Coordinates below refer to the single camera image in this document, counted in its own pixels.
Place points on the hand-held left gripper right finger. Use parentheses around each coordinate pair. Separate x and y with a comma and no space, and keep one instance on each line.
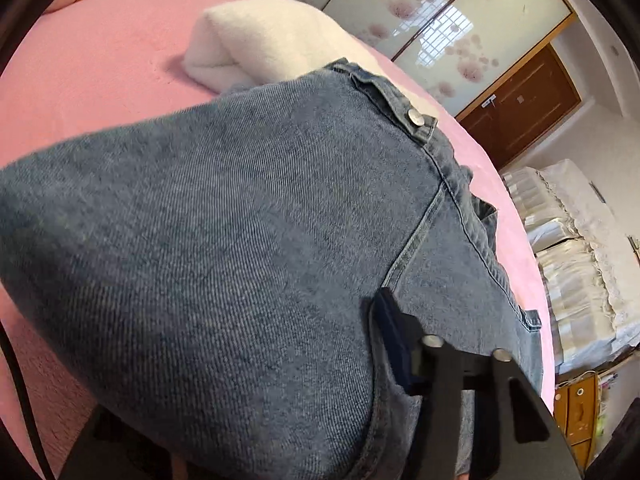
(394,340)

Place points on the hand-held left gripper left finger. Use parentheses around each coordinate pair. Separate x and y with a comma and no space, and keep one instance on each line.
(100,452)

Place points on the blue denim jacket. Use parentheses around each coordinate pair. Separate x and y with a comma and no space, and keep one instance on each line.
(225,240)

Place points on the white lace covered sofa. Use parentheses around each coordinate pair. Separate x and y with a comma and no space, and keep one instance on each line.
(575,260)

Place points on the yellow wooden cabinet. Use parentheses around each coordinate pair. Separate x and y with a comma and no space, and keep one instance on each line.
(580,420)

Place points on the brown wooden door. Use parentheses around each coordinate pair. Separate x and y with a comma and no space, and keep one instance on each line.
(530,105)

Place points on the white fluffy folded garment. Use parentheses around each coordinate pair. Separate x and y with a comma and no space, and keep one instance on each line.
(260,42)

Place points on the floral sliding wardrobe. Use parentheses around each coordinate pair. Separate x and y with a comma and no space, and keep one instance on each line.
(425,15)

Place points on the pink bed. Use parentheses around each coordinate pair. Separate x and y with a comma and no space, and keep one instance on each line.
(100,55)

